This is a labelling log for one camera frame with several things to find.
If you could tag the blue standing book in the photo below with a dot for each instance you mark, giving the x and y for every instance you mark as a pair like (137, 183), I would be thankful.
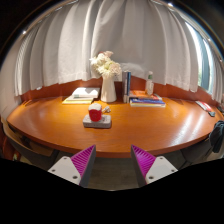
(129, 83)

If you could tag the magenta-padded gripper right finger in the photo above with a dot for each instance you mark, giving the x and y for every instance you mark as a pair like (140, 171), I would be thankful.
(150, 165)

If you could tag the white flower bouquet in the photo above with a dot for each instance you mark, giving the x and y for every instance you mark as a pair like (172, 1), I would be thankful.
(106, 65)

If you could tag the blue flat book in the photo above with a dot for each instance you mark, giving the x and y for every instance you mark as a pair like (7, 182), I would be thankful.
(146, 102)

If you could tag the red and white charger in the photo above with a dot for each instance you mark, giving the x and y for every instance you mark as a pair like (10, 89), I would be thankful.
(95, 115)

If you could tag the window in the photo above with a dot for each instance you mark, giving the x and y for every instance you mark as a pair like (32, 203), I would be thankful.
(204, 60)

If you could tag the white ceramic vase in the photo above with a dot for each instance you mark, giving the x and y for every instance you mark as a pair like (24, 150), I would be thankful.
(108, 91)

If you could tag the white curtain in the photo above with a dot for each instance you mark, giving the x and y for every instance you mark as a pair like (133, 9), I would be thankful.
(100, 30)

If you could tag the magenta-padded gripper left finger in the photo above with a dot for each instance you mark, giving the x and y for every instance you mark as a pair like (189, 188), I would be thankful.
(75, 165)

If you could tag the white power strip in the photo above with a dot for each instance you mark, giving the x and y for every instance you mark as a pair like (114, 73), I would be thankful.
(100, 124)

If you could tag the grey standing book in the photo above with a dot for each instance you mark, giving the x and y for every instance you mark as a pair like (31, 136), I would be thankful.
(124, 86)

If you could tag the clear drink bottle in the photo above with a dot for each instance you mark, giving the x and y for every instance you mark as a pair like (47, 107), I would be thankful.
(149, 85)

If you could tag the white book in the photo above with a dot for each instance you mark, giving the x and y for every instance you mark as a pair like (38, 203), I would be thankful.
(86, 92)

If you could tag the black bag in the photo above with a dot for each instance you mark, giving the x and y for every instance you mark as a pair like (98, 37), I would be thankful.
(218, 135)

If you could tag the red booklet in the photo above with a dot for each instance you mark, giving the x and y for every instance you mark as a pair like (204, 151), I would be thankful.
(204, 106)

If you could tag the small dark object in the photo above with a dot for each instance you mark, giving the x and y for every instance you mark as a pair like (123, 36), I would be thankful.
(212, 113)

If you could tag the yellow book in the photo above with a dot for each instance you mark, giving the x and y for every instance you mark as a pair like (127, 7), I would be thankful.
(75, 101)

